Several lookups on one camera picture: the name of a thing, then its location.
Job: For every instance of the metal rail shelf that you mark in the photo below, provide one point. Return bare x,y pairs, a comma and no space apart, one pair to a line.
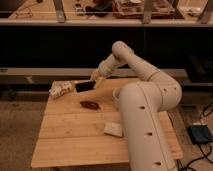
47,75

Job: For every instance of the white sponge block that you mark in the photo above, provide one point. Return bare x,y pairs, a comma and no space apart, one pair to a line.
113,129

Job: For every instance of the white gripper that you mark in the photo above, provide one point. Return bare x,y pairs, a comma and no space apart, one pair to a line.
105,69

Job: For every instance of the black eraser block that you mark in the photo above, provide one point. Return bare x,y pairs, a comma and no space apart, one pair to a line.
84,86

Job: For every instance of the wooden table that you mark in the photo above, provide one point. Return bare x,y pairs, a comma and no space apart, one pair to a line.
71,135

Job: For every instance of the brown oblong object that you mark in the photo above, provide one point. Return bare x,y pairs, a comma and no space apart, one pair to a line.
90,105

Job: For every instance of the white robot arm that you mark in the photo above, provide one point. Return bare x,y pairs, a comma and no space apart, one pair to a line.
139,104

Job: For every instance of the black foot pedal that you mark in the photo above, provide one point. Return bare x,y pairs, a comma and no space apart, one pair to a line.
200,134

